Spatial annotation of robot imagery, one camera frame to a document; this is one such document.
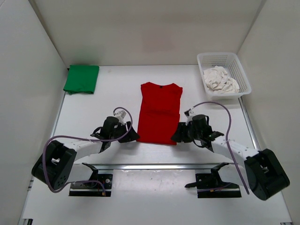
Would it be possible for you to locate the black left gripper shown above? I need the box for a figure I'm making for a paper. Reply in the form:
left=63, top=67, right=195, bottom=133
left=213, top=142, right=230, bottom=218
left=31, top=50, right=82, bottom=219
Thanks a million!
left=110, top=121, right=140, bottom=143

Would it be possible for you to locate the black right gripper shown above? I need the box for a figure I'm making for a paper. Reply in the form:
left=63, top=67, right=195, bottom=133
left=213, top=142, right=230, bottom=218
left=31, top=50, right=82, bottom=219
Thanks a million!
left=171, top=122, right=202, bottom=143

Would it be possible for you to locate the red t shirt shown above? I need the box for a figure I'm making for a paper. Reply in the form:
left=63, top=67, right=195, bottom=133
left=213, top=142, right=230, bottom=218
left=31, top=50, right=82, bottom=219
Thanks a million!
left=137, top=82, right=183, bottom=145

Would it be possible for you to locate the white cloth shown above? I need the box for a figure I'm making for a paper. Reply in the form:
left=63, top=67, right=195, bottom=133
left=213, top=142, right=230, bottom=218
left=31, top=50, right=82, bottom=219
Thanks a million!
left=203, top=66, right=240, bottom=94

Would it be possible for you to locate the green t shirt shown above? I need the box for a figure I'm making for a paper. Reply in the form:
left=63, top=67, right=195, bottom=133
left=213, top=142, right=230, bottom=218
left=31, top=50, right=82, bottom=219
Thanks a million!
left=63, top=65, right=99, bottom=95

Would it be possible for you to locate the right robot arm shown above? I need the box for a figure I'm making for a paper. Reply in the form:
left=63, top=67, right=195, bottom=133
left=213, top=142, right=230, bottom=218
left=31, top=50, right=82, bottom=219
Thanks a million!
left=171, top=114, right=290, bottom=201

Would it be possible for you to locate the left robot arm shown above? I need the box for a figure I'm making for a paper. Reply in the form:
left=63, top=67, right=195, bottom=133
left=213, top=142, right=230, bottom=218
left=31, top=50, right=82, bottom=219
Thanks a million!
left=31, top=111, right=139, bottom=193

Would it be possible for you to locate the white plastic basket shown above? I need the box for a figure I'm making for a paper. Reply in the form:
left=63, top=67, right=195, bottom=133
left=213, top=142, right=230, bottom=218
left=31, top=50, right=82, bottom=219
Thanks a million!
left=197, top=52, right=252, bottom=100

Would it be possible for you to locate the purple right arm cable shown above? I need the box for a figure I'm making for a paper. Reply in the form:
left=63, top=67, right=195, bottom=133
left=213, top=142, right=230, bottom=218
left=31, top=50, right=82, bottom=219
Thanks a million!
left=184, top=101, right=250, bottom=195

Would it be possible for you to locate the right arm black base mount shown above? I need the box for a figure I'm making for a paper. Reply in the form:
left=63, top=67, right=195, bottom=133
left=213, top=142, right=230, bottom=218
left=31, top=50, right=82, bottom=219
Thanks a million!
left=185, top=162, right=241, bottom=198

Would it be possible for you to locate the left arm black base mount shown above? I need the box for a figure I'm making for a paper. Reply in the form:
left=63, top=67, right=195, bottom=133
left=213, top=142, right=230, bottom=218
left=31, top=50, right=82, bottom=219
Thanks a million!
left=67, top=163, right=113, bottom=197

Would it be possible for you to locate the aluminium table edge rail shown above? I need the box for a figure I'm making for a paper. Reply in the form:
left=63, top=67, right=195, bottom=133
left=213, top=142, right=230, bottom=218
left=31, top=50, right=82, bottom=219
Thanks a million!
left=42, top=163, right=246, bottom=172

